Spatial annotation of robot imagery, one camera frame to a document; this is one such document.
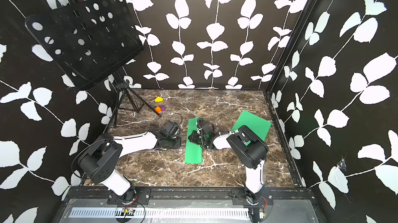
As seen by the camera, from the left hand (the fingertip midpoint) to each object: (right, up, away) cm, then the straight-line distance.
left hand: (181, 141), depth 91 cm
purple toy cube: (-15, +20, +16) cm, 30 cm away
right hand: (+3, +3, +1) cm, 4 cm away
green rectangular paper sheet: (+8, -5, -3) cm, 10 cm away
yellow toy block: (-20, +26, +21) cm, 40 cm away
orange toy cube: (-19, +19, +15) cm, 31 cm away
